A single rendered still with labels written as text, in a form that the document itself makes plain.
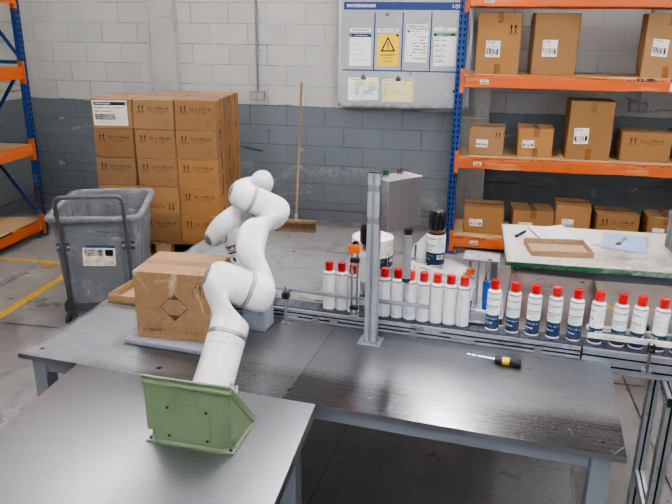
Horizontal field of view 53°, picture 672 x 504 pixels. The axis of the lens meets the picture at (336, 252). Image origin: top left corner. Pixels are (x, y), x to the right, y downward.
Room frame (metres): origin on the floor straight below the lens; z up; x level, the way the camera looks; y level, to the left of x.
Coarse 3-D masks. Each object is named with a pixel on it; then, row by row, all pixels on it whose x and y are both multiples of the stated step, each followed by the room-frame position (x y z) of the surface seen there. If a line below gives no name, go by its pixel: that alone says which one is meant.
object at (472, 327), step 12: (276, 300) 2.64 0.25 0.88; (288, 300) 2.64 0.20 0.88; (300, 300) 2.65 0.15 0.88; (336, 312) 2.52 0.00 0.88; (360, 312) 2.53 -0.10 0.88; (420, 324) 2.42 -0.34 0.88; (432, 324) 2.42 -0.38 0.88; (468, 324) 2.42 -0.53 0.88; (480, 324) 2.42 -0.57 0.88; (516, 336) 2.32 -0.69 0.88; (528, 336) 2.32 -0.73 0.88; (540, 336) 2.32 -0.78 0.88; (564, 336) 2.32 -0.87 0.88
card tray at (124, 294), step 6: (126, 282) 2.86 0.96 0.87; (132, 282) 2.90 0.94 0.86; (120, 288) 2.81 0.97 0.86; (126, 288) 2.85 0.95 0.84; (132, 288) 2.88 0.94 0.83; (108, 294) 2.72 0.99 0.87; (114, 294) 2.71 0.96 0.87; (120, 294) 2.80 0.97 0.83; (126, 294) 2.80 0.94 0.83; (132, 294) 2.80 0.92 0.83; (108, 300) 2.72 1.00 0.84; (114, 300) 2.71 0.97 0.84; (120, 300) 2.70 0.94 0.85; (126, 300) 2.70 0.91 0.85; (132, 300) 2.69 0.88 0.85
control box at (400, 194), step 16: (400, 176) 2.40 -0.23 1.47; (416, 176) 2.40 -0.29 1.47; (384, 192) 2.33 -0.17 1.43; (400, 192) 2.35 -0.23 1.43; (416, 192) 2.40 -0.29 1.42; (384, 208) 2.33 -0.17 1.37; (400, 208) 2.35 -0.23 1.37; (416, 208) 2.40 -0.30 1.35; (384, 224) 2.33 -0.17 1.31; (400, 224) 2.36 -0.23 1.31; (416, 224) 2.41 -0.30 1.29
